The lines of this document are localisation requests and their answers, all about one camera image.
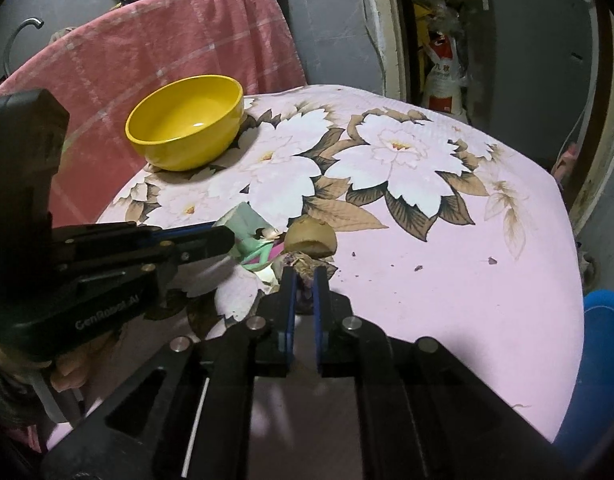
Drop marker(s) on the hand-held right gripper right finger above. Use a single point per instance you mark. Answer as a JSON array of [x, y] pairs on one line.
[[319, 320]]

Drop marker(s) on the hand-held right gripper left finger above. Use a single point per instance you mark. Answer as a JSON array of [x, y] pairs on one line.
[[288, 310]]

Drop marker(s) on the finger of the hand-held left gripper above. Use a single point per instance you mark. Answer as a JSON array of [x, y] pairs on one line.
[[202, 247], [177, 231]]

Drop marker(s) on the purple dry peel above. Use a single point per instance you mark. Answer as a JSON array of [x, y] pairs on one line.
[[303, 265]]

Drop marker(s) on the mint green wrapper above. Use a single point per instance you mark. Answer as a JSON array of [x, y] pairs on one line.
[[252, 251]]

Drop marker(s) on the blue plastic basin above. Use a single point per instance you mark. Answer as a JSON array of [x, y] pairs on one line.
[[602, 360]]

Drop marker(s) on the person's left forearm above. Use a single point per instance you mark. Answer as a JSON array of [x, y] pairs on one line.
[[12, 395]]

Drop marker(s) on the person's left hand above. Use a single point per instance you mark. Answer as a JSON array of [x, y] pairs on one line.
[[74, 365]]

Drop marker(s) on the yellow bowl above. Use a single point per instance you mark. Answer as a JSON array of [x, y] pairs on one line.
[[184, 125]]

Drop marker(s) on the pink floral tablecloth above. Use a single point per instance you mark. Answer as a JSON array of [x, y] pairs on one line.
[[437, 285]]

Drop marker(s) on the metal hook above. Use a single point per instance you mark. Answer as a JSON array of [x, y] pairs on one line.
[[22, 23]]

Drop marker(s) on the pink plaid cloth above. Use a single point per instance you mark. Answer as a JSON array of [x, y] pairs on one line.
[[162, 35]]

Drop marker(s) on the white red sack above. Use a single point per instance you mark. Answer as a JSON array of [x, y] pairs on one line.
[[442, 85]]

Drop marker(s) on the pink object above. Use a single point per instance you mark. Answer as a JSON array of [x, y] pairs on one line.
[[566, 160]]

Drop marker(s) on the yellow bag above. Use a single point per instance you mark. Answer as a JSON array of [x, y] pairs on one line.
[[422, 14]]

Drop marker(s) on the grey appliance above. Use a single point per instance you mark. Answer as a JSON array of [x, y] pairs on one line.
[[527, 60]]

